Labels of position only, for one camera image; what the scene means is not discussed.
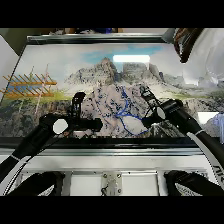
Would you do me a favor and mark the pale blue garment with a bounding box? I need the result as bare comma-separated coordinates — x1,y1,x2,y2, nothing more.
203,112,224,138

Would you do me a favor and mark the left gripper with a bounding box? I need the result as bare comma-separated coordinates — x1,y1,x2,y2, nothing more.
68,117,104,132

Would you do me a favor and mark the white bag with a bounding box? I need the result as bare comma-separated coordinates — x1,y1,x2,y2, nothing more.
181,28,224,84

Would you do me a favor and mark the black cable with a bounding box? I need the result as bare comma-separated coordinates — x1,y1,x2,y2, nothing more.
100,186,110,197

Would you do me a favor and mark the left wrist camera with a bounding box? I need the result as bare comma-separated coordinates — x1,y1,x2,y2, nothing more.
69,91,87,121

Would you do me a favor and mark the wooden rack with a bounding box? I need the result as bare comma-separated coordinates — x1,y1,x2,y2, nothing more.
0,64,58,100

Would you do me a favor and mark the white blue-printed shirt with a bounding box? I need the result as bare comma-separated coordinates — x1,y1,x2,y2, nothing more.
79,81,164,138

